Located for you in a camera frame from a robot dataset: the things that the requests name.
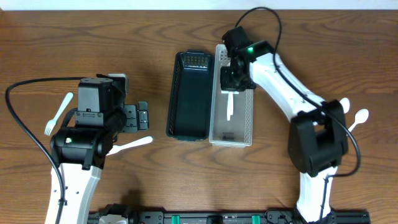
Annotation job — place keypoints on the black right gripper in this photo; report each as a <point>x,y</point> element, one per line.
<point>232,83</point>

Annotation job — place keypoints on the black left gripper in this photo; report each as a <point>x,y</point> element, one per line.
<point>137,117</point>

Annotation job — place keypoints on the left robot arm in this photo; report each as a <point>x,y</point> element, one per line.
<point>80,151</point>

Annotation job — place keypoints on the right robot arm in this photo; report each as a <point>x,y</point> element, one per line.
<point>316,142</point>

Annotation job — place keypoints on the white plastic fork lower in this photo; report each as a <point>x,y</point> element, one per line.
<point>139,142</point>

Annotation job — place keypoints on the white plastic fork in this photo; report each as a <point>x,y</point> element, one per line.
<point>52,123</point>
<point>139,142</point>

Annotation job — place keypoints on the dark green plastic basket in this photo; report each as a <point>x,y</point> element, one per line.
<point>190,97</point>

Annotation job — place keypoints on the clear plastic basket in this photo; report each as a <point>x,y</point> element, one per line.
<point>238,131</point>

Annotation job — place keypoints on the white plastic fork far left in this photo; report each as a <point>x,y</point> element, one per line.
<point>52,123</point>

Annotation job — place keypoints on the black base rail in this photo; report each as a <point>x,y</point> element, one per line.
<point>117,213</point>

